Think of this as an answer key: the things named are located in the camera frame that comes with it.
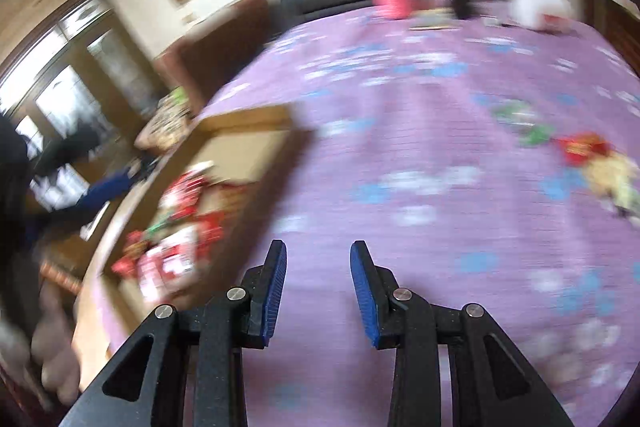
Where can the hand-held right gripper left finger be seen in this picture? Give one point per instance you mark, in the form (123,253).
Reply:
(275,287)

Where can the brown chair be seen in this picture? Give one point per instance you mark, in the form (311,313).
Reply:
(215,52)

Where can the wooden cabinet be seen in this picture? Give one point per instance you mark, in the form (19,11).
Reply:
(617,27)

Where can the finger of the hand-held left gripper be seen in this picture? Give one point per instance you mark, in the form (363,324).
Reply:
(107,192)

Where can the green candy packet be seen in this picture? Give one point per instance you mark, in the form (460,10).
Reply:
(537,136)

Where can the white plastic jar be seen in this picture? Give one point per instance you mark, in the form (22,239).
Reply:
(537,9)

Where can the green clear snack packet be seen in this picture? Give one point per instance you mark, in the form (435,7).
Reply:
(515,114)

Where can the heap of mixed snack packets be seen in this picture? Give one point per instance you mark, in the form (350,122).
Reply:
(172,252)

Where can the wooden framed glass door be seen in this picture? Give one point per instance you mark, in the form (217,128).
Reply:
(75,82)

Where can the red packet with yellow label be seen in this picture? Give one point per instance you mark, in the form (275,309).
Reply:
(582,149)

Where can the white and green small packet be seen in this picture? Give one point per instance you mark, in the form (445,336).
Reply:
(625,206)

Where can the black cup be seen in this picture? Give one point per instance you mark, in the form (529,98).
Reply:
(465,4)

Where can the heap of small clutter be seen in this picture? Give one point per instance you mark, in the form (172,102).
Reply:
(165,122)

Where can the person's left hand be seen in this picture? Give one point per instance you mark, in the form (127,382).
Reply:
(57,347)

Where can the brown cardboard box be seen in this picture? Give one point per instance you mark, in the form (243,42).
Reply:
(240,152)

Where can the wall socket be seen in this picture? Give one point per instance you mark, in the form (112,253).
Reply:
(188,17)

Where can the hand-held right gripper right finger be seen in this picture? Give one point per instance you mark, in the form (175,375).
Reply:
(362,292)

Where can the purple floral tablecloth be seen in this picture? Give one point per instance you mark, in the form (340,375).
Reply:
(425,132)

